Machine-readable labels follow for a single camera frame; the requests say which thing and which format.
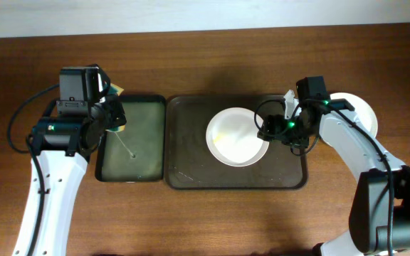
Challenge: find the green yellow sponge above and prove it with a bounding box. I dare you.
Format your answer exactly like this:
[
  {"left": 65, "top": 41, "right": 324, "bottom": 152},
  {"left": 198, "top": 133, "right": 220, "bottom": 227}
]
[{"left": 103, "top": 83, "right": 127, "bottom": 133}]

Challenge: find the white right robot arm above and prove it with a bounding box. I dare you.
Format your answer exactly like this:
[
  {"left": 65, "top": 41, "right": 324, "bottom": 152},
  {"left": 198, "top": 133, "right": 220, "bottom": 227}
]
[{"left": 255, "top": 99, "right": 410, "bottom": 256}]

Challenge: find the grey white plate bottom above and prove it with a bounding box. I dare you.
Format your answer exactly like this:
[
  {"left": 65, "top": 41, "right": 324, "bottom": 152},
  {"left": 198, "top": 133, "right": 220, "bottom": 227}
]
[{"left": 319, "top": 92, "right": 382, "bottom": 154}]

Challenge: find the black water tray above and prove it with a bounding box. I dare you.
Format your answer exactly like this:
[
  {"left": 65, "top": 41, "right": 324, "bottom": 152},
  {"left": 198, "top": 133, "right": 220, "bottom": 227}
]
[{"left": 95, "top": 95, "right": 166, "bottom": 183}]

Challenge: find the brown serving tray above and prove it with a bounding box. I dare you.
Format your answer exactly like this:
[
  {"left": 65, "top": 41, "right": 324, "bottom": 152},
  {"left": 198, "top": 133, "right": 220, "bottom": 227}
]
[{"left": 164, "top": 95, "right": 308, "bottom": 190}]

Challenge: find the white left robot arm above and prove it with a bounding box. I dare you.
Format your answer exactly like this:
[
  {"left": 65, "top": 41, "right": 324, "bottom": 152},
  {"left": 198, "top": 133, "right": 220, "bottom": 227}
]
[{"left": 13, "top": 95, "right": 126, "bottom": 255}]

